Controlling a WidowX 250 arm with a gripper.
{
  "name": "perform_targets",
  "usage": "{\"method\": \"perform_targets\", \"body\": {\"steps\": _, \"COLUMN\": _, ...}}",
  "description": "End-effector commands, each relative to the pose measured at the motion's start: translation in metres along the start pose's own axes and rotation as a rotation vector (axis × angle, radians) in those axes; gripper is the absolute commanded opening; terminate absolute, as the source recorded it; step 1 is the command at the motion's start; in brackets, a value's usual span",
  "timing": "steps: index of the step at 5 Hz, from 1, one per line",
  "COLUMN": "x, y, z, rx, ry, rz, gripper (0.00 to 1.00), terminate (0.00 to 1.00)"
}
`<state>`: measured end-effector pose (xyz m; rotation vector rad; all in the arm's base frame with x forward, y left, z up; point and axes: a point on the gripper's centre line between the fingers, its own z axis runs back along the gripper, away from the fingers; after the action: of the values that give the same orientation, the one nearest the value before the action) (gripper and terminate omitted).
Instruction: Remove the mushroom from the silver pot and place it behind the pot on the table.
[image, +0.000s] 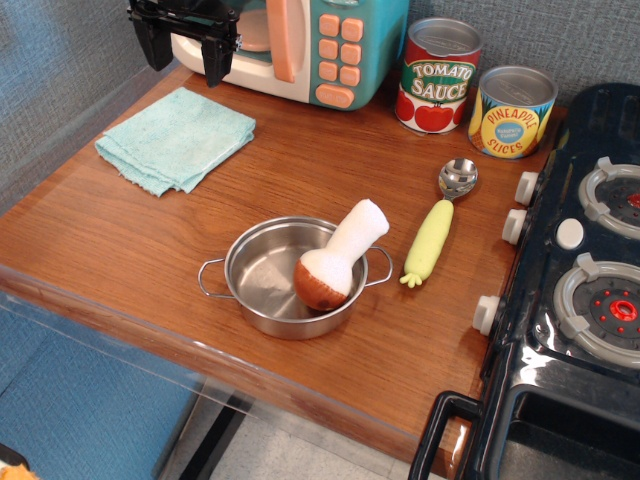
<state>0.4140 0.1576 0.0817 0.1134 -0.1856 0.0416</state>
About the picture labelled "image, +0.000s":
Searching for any plush brown white mushroom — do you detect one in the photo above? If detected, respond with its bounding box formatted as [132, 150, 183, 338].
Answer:
[293, 199, 390, 311]

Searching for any silver metal pot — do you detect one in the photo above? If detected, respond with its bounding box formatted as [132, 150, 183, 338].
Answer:
[197, 216, 393, 340]

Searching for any black toy stove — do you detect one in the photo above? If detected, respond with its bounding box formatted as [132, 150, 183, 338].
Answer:
[409, 83, 639, 479]

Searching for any toy teal microwave oven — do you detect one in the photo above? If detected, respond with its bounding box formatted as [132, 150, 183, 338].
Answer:
[169, 0, 411, 112]

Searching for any tomato sauce can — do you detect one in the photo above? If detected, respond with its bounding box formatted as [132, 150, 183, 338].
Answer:
[395, 17, 483, 134]

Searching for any pineapple slices can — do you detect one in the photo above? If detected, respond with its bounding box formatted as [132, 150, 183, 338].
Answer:
[468, 65, 558, 159]

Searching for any teal folded cloth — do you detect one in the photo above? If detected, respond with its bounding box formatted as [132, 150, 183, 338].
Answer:
[95, 87, 256, 197]

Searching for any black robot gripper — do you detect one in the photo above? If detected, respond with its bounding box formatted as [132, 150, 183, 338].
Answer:
[127, 1, 241, 88]

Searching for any spoon with green handle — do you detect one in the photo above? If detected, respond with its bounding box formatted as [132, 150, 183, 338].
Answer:
[399, 158, 478, 288]

